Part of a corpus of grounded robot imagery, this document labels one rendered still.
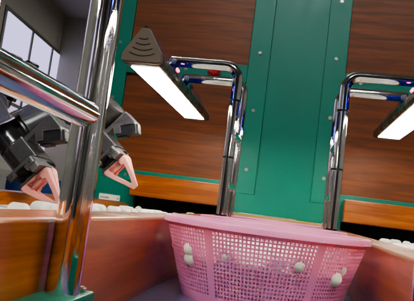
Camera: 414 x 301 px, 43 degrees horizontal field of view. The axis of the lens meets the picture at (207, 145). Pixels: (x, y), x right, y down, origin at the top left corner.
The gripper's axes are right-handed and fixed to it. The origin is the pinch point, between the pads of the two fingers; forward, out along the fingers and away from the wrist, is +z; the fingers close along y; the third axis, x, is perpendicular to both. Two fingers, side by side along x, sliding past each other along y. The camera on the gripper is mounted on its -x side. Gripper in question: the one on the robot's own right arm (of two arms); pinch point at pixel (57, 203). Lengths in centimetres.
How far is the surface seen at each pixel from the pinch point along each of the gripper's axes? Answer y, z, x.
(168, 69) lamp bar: 1.7, -5.9, -33.8
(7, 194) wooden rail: -3.0, -7.2, 5.6
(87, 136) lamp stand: -64, 19, -25
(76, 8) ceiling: 510, -346, -13
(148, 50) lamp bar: -4.5, -9.2, -33.3
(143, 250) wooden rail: -37.4, 23.7, -16.3
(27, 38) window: 440, -316, 49
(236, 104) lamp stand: 17.5, 5.0, -40.3
